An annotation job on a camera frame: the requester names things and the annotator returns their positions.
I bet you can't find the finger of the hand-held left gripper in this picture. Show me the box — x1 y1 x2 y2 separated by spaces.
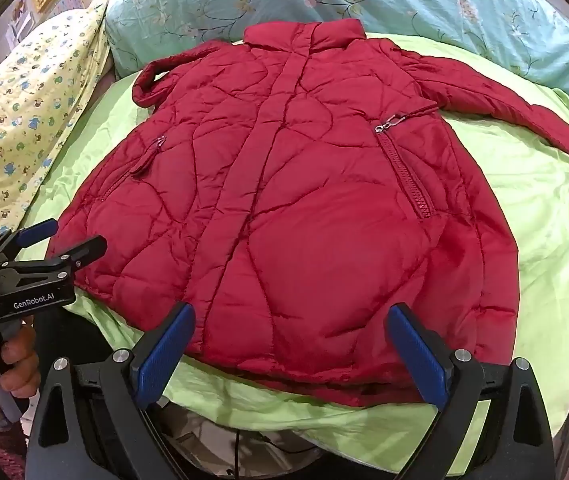
0 217 60 262
0 235 108 287

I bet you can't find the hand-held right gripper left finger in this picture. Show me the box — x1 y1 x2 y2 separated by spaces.
25 302 196 480

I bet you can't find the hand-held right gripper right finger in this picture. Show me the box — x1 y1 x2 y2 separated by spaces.
385 302 558 480

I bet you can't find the red quilted jacket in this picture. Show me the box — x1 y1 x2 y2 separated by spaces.
46 17 569 409

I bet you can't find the person's left hand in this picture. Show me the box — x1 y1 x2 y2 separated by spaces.
0 328 40 412

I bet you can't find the yellow patterned pillow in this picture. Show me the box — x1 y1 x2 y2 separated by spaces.
0 0 116 242

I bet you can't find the light green blanket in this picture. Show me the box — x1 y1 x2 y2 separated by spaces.
7 32 569 480

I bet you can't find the black cable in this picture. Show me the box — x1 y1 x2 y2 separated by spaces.
233 429 318 480

